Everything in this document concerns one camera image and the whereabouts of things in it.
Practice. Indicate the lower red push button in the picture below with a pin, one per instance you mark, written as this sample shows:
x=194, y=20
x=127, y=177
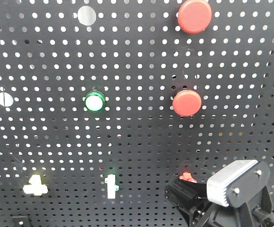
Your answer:
x=186, y=103

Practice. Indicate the black perforated pegboard panel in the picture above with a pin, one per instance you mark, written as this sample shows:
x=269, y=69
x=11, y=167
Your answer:
x=53, y=52

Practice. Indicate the green-white rotary selector switch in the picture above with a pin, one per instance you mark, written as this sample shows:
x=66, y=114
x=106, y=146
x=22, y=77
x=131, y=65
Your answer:
x=112, y=187

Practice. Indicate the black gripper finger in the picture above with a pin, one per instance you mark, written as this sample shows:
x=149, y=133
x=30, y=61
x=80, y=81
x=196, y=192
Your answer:
x=186, y=194

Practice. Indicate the yellow rotary selector switch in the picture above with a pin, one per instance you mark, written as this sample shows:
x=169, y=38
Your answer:
x=35, y=186

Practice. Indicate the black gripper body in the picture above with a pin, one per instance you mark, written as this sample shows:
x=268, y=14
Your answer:
x=238, y=197

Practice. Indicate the large upper red push button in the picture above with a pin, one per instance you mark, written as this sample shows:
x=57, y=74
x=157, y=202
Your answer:
x=194, y=16

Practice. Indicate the red rotary selector switch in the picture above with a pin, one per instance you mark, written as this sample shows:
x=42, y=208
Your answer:
x=186, y=176

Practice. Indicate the green illuminated push button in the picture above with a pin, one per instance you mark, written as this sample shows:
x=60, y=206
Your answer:
x=94, y=101

